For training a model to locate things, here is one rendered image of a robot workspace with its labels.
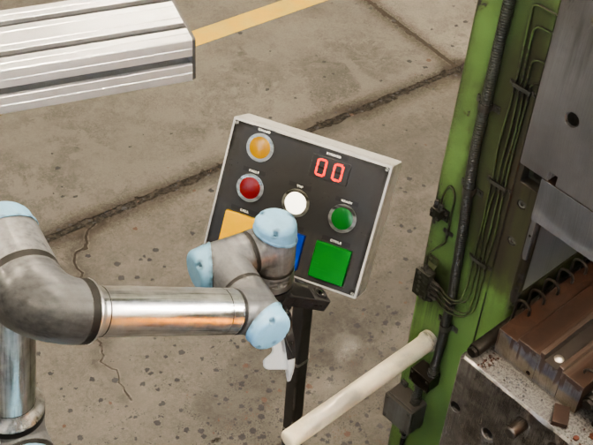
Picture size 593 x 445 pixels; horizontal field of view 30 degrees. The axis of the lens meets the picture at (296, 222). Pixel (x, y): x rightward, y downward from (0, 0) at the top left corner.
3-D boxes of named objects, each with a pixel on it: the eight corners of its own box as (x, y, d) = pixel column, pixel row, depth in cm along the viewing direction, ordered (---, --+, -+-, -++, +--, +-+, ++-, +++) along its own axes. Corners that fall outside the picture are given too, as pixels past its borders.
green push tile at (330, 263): (341, 287, 220) (351, 252, 218) (306, 275, 221) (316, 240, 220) (343, 285, 221) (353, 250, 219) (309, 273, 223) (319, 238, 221)
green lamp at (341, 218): (343, 236, 217) (345, 220, 214) (327, 223, 220) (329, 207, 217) (355, 229, 219) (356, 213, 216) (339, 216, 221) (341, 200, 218)
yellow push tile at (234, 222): (250, 255, 225) (258, 220, 223) (217, 243, 226) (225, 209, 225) (253, 253, 226) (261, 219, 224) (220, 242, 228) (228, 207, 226)
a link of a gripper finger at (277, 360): (264, 387, 206) (256, 339, 204) (294, 379, 207) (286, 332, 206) (269, 391, 203) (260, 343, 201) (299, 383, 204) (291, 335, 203)
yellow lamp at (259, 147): (261, 164, 220) (261, 147, 217) (246, 153, 222) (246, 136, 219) (273, 158, 222) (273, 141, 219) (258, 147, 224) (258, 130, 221)
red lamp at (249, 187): (251, 205, 222) (251, 189, 219) (236, 192, 225) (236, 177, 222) (263, 199, 224) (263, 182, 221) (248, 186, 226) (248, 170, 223)
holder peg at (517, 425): (513, 442, 209) (515, 433, 208) (502, 433, 211) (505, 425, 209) (526, 431, 212) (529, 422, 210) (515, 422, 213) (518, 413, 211)
